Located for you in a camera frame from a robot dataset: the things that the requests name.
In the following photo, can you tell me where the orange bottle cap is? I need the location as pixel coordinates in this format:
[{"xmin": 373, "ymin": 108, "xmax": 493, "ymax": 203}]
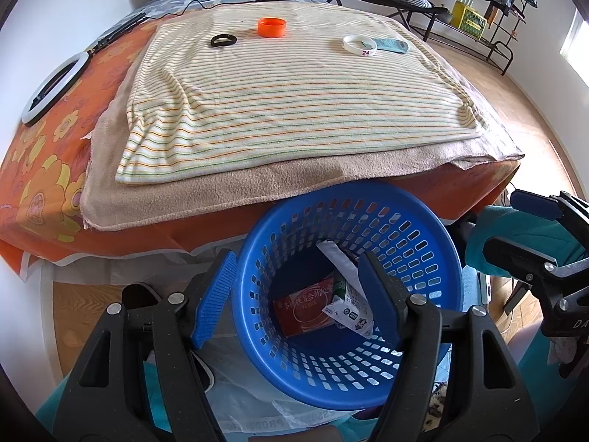
[{"xmin": 258, "ymin": 17, "xmax": 287, "ymax": 38}]

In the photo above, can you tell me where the white plastic bag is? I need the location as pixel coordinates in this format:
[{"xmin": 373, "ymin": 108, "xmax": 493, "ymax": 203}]
[{"xmin": 317, "ymin": 242, "xmax": 362, "ymax": 281}]

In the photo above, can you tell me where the red cardboard box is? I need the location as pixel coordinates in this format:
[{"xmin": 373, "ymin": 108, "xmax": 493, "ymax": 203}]
[{"xmin": 274, "ymin": 276, "xmax": 341, "ymax": 338}]

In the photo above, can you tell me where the clear plastic bag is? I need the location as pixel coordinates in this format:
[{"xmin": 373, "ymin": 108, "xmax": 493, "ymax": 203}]
[{"xmin": 202, "ymin": 350, "xmax": 369, "ymax": 434}]

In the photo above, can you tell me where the black clothes rack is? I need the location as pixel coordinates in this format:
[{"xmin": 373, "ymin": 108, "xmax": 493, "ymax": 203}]
[{"xmin": 426, "ymin": 0, "xmax": 537, "ymax": 77}]

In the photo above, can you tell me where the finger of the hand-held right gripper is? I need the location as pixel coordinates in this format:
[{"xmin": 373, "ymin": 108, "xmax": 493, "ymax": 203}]
[
  {"xmin": 482, "ymin": 235, "xmax": 562, "ymax": 316},
  {"xmin": 510, "ymin": 189, "xmax": 581, "ymax": 222}
]

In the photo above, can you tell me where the yellow crate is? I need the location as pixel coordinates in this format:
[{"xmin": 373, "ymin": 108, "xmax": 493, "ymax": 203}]
[{"xmin": 451, "ymin": 1, "xmax": 489, "ymax": 40}]

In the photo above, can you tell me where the white wristband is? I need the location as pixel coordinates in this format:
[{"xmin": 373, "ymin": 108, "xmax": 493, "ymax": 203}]
[{"xmin": 342, "ymin": 34, "xmax": 379, "ymax": 57}]

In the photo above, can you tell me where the beige towel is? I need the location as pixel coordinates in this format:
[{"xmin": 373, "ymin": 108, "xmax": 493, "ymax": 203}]
[{"xmin": 82, "ymin": 0, "xmax": 525, "ymax": 232}]

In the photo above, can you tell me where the striped cloth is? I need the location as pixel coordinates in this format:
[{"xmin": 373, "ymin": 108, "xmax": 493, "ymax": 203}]
[{"xmin": 115, "ymin": 2, "xmax": 491, "ymax": 186}]

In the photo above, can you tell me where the black folding chair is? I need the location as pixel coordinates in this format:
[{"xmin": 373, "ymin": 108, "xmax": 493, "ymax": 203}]
[{"xmin": 324, "ymin": 0, "xmax": 449, "ymax": 42}]

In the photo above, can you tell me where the window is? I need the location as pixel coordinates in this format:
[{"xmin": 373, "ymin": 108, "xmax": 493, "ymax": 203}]
[{"xmin": 559, "ymin": 9, "xmax": 581, "ymax": 58}]

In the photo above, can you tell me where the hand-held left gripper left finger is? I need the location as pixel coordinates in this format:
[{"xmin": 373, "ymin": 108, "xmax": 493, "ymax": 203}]
[{"xmin": 54, "ymin": 249, "xmax": 237, "ymax": 442}]

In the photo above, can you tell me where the pale floral cloth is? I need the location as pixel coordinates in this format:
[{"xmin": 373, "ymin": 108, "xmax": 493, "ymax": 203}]
[{"xmin": 547, "ymin": 331, "xmax": 577, "ymax": 378}]

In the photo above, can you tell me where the blue plastic basket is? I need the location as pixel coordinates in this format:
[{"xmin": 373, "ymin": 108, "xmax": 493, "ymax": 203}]
[{"xmin": 231, "ymin": 179, "xmax": 465, "ymax": 411}]

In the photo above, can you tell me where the green milk carton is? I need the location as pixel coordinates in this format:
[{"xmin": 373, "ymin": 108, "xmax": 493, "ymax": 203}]
[{"xmin": 322, "ymin": 276, "xmax": 374, "ymax": 336}]

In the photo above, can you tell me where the teal packet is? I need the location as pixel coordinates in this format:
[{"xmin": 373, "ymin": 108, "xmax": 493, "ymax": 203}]
[{"xmin": 370, "ymin": 37, "xmax": 410, "ymax": 54}]

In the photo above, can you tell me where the ring light with stand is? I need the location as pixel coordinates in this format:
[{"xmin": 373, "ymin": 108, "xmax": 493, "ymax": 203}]
[{"xmin": 21, "ymin": 11, "xmax": 148, "ymax": 127}]

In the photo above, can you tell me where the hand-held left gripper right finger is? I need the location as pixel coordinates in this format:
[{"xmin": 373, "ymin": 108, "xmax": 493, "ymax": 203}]
[{"xmin": 358, "ymin": 251, "xmax": 539, "ymax": 442}]

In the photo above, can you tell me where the orange floral bedsheet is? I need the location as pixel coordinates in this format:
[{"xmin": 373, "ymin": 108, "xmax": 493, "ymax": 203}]
[{"xmin": 0, "ymin": 11, "xmax": 521, "ymax": 281}]

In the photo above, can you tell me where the teal cloth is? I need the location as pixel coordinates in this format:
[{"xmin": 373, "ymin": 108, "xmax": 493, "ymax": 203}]
[{"xmin": 462, "ymin": 205, "xmax": 585, "ymax": 277}]

